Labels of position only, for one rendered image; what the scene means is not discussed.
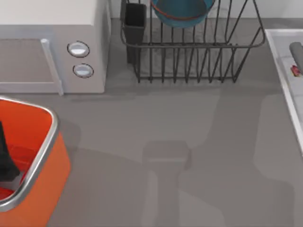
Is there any round microwave knob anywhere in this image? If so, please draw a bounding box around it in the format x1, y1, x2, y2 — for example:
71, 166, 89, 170
67, 41, 90, 58
72, 63, 94, 79

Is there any black cutlery holder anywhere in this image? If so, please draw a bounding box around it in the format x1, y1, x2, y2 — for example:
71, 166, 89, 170
123, 2, 147, 64

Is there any pale microwave oven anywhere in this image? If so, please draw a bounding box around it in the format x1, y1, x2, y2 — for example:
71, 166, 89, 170
0, 0, 112, 96

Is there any blue bowl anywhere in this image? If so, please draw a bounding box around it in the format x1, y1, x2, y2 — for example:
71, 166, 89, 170
151, 0, 216, 28

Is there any orange bin with metal rim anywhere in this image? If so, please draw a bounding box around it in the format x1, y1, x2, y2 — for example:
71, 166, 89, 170
0, 96, 71, 227

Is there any white sink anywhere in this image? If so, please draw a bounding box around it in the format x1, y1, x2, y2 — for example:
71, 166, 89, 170
264, 28, 303, 157

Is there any microwave oven door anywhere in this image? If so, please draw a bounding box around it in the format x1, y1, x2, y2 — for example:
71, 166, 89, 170
0, 38, 60, 94

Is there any small red object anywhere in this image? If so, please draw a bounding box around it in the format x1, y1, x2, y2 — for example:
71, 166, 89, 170
291, 64, 302, 77

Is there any black wire dish rack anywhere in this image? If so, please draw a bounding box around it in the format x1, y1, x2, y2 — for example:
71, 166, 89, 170
120, 0, 266, 84

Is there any microwave door handle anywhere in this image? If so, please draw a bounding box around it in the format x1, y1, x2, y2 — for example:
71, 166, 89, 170
40, 38, 64, 96

